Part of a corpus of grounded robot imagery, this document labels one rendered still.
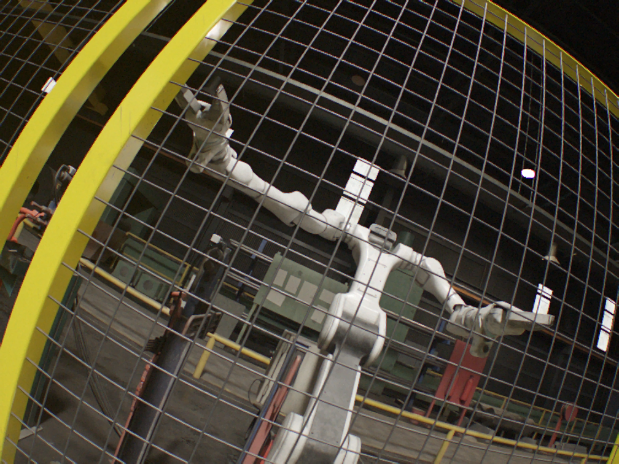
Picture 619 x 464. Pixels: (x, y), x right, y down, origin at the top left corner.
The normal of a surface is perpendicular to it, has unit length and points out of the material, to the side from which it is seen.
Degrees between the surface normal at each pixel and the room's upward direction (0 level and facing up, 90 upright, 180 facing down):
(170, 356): 90
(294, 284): 90
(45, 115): 90
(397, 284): 90
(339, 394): 46
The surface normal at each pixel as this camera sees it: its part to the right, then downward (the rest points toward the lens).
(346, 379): 0.32, -0.79
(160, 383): 0.11, -0.22
